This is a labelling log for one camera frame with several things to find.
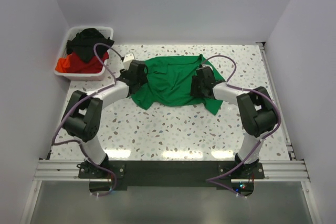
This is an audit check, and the red t shirt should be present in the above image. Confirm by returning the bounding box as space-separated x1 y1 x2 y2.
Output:
64 53 103 74

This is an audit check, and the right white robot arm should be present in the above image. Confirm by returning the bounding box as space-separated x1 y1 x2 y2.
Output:
191 67 281 178

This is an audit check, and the orange t shirt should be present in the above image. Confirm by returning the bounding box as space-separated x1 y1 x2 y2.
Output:
55 55 71 73

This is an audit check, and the green t shirt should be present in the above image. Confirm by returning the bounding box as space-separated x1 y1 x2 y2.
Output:
131 54 223 115

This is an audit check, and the white laundry basket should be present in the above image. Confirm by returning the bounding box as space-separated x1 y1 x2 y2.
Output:
54 26 114 81

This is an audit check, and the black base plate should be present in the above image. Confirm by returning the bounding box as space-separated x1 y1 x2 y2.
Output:
77 160 265 193

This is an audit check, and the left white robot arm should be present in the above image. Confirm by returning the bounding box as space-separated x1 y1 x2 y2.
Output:
61 60 149 178

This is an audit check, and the black t shirt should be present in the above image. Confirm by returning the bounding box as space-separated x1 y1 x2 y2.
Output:
66 28 114 63

